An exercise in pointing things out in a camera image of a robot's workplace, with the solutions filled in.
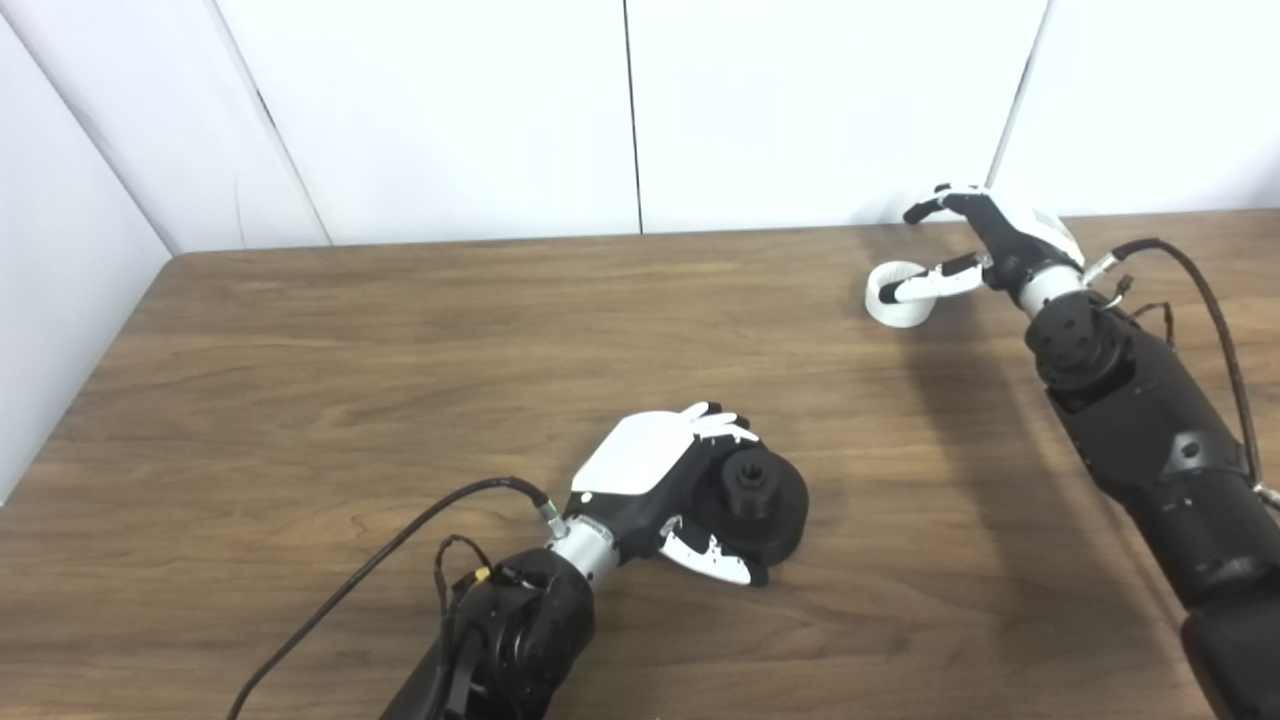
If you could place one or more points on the round black part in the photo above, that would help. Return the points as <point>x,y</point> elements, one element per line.
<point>770,505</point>

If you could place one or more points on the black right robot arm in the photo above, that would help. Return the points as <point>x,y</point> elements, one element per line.
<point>1150,420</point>

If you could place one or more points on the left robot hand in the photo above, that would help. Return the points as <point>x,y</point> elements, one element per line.
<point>635,465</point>

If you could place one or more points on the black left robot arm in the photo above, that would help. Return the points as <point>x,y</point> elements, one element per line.
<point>510,640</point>

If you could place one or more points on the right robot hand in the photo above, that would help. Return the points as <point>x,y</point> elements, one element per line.
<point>1020,235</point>

